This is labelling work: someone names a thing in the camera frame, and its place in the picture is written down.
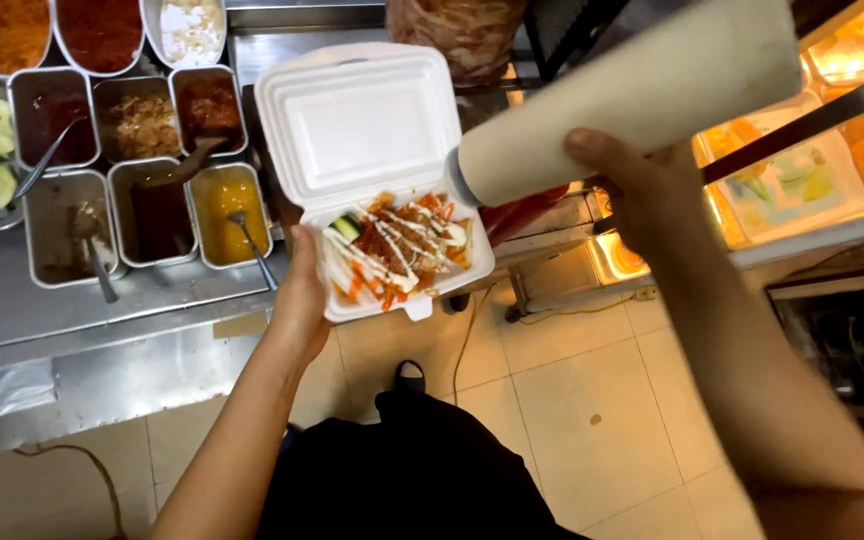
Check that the person's right hand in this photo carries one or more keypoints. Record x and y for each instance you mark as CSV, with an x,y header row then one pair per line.
x,y
649,195

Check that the lit glass display cabinet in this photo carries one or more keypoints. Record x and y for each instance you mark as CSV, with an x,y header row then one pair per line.
x,y
814,180

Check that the black metal grill frame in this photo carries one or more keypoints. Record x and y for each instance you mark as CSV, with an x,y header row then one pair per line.
x,y
567,37

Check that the person's black shoe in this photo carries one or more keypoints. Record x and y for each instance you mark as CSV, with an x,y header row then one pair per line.
x,y
409,375

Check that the person's left hand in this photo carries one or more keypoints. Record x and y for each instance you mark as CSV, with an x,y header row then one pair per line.
x,y
301,315

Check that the metal pan of fried onions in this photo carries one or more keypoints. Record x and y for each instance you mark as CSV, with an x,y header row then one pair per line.
x,y
143,124

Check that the black metal bar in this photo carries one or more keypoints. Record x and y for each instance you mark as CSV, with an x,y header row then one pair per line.
x,y
814,120

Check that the white foam takeaway box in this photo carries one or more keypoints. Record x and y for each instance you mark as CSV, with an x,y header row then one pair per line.
x,y
357,120

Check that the metal pan of brown-red sauce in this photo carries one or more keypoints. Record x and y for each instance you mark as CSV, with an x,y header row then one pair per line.
x,y
211,105

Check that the person's black clothing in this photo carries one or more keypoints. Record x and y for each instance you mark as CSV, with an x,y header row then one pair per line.
x,y
417,480

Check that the metal spoon with yellow sauce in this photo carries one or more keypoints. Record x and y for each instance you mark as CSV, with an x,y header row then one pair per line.
x,y
256,251

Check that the white squeeze sauce bottle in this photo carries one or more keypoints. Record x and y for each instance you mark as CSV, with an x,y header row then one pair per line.
x,y
627,97

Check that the metal pan of yellow sauce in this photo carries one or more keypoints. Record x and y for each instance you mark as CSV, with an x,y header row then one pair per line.
x,y
233,202

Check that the kebab meat spit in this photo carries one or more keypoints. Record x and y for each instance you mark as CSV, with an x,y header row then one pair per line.
x,y
462,34

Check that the sauced meat and vegetable meal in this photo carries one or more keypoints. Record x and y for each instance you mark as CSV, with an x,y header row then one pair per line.
x,y
394,247

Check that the black box appliance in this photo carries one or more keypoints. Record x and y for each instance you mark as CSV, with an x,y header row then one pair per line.
x,y
848,345

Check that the bowl of red chili paste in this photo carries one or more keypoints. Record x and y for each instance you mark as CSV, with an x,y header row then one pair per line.
x,y
100,31

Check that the metal pan of dark liquid sauce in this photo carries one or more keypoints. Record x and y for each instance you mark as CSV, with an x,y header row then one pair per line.
x,y
158,225

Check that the bowl of shredded orange carrot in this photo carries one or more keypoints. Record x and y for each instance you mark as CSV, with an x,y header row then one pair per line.
x,y
1,30

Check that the nearly empty metal pan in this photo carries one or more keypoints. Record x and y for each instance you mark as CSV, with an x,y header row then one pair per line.
x,y
53,232

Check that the brown ladle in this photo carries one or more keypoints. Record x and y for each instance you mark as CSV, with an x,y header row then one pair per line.
x,y
177,169

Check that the long thin metal spoon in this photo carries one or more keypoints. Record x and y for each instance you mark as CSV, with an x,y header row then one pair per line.
x,y
46,161

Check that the metal pan of dark red sauce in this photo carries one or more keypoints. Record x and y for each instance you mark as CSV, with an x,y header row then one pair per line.
x,y
46,120

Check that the bowl of white chopped topping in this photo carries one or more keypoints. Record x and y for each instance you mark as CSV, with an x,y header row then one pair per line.
x,y
188,30

